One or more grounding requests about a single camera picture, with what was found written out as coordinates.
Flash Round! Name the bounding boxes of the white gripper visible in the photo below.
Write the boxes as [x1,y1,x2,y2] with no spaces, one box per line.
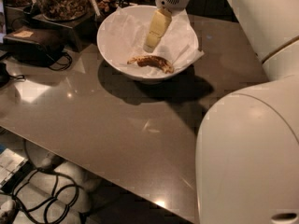
[144,0,190,53]

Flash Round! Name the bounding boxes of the brown overripe banana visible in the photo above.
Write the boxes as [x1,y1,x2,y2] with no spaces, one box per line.
[127,55,174,74]

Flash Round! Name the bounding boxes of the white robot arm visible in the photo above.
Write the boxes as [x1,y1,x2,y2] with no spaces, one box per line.
[195,0,299,224]

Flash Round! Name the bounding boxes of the white ceramic bowl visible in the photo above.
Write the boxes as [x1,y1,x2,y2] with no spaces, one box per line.
[96,5,200,85]

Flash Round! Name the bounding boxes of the white paper liner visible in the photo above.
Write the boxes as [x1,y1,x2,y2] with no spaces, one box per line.
[107,5,206,78]

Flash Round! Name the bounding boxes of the dark metal stand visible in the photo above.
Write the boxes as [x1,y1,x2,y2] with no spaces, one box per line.
[33,12,97,52]

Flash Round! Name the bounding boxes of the glass jar of nuts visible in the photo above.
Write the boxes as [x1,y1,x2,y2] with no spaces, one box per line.
[36,0,89,21]

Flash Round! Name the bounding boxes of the black box device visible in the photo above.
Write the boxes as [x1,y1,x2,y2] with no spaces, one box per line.
[1,26,64,67]

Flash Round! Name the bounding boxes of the white patterned box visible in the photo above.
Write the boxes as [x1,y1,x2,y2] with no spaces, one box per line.
[0,148,28,193]

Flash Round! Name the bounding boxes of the black cable on table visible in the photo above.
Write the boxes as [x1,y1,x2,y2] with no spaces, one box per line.
[48,50,75,72]

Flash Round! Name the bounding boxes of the black floor cables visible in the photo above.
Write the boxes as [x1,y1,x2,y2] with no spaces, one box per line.
[10,166,92,224]

